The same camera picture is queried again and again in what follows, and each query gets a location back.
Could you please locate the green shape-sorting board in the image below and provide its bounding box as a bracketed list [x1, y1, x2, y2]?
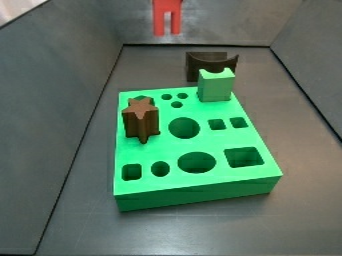
[114, 87, 282, 211]

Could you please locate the brown star-shaped peg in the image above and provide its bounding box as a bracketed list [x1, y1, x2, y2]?
[122, 97, 160, 144]

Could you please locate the green arch block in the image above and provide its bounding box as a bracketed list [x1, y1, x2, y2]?
[198, 68, 235, 102]

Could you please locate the black curved holder stand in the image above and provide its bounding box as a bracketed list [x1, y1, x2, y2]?
[186, 52, 239, 82]

